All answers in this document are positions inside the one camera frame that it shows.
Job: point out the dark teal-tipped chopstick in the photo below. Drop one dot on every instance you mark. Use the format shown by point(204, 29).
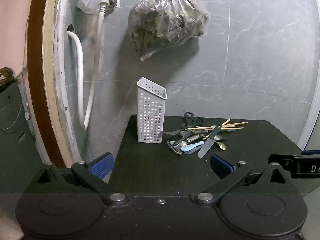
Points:
point(231, 130)

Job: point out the gold spoon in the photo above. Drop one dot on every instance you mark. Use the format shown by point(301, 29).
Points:
point(222, 146)

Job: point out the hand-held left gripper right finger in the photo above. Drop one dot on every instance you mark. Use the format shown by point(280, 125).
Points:
point(221, 166)

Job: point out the white perforated utensil basket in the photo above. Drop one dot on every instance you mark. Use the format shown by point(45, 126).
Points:
point(150, 120)

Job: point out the wooden chopstick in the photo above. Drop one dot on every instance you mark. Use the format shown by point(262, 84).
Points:
point(226, 122)
point(237, 123)
point(235, 128)
point(231, 126)

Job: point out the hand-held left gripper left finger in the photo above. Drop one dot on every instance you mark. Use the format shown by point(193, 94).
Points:
point(101, 166)

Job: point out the wooden door frame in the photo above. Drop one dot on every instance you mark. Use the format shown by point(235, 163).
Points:
point(35, 55)

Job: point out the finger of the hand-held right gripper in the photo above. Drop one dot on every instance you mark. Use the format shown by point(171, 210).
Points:
point(311, 152)
point(277, 160)

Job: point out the black scissors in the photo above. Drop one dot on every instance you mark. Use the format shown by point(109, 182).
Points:
point(192, 121)

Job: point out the light blue patterned utensil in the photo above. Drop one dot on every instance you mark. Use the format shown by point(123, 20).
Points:
point(190, 148)

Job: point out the grey green cabinet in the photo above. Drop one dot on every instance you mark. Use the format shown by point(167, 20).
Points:
point(15, 142)

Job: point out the clear bag of dried greens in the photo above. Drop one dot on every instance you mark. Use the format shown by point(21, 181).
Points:
point(170, 22)

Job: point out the brown object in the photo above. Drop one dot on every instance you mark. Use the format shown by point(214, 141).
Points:
point(5, 72)

